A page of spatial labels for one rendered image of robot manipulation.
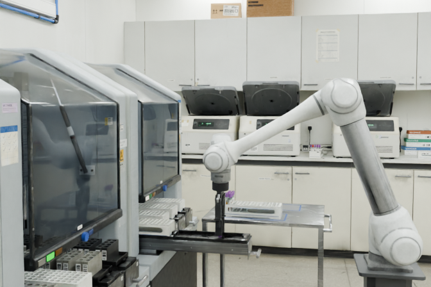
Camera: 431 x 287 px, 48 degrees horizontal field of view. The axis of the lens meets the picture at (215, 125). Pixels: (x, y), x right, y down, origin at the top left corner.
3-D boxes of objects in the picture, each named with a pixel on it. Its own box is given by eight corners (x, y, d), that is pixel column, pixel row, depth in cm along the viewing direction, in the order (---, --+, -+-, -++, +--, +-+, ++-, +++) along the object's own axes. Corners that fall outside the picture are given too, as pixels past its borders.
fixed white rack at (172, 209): (117, 218, 249) (116, 206, 249) (124, 214, 259) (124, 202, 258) (172, 221, 243) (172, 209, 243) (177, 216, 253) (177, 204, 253)
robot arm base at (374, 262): (403, 255, 221) (403, 244, 220) (414, 273, 199) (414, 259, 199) (362, 254, 224) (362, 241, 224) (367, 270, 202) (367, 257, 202)
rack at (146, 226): (105, 235, 218) (104, 221, 217) (113, 229, 227) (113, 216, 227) (169, 239, 212) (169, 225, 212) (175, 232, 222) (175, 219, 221)
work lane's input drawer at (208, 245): (95, 251, 217) (95, 231, 216) (108, 242, 230) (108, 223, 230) (258, 261, 203) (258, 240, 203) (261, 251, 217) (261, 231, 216)
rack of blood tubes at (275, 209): (221, 216, 247) (221, 204, 246) (226, 211, 256) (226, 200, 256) (280, 219, 240) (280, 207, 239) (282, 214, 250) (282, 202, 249)
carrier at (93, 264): (97, 268, 171) (96, 251, 170) (102, 268, 170) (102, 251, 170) (82, 279, 159) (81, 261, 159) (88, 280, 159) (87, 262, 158)
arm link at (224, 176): (208, 169, 210) (208, 183, 211) (229, 170, 209) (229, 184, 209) (212, 166, 219) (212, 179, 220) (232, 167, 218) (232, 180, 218)
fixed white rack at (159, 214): (104, 225, 234) (104, 213, 234) (112, 221, 244) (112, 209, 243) (163, 229, 228) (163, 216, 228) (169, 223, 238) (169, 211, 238)
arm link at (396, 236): (419, 248, 197) (436, 266, 176) (381, 261, 200) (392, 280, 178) (351, 72, 197) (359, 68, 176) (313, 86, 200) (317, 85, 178)
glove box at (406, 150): (404, 154, 452) (404, 147, 451) (400, 153, 464) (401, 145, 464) (430, 155, 449) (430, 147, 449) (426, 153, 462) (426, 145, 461)
